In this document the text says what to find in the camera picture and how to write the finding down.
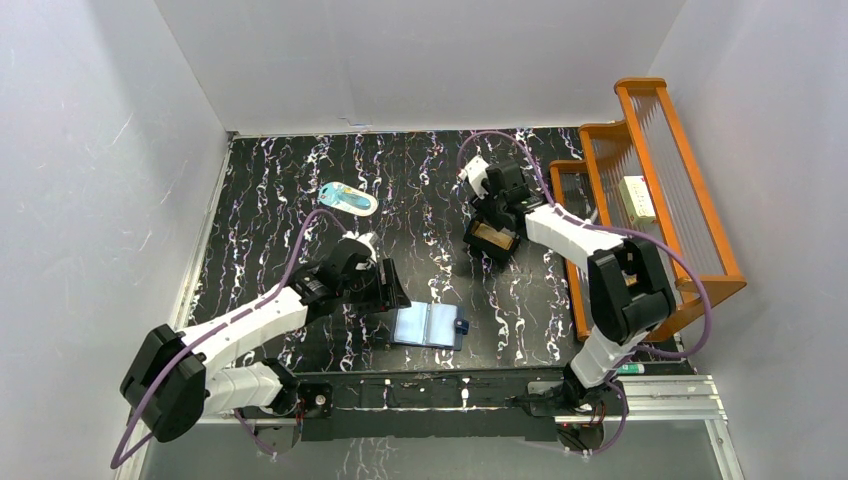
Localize blue leather card holder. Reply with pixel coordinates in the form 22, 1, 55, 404
390, 302, 470, 351

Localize black card box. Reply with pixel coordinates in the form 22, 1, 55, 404
463, 216, 520, 264

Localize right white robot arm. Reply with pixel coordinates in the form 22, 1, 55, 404
458, 156, 676, 414

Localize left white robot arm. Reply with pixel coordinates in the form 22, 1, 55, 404
119, 234, 411, 442

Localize gold cards in box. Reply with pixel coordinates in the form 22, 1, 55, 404
472, 223, 515, 250

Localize teal oval blister pack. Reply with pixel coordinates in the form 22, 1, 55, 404
318, 181, 378, 217

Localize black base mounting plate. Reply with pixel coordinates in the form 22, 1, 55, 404
235, 364, 631, 444

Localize white box on rack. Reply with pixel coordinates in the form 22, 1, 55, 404
618, 175, 657, 226

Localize orange wooden tiered rack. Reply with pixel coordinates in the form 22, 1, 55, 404
549, 77, 747, 305

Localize green white marker pen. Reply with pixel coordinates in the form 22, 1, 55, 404
617, 363, 646, 375

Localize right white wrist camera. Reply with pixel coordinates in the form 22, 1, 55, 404
458, 155, 489, 198

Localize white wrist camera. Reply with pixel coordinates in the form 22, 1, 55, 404
458, 155, 489, 198
343, 231, 377, 263

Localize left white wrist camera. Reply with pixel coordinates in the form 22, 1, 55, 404
343, 231, 377, 263

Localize aluminium frame rail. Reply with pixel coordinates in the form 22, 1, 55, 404
115, 374, 730, 480

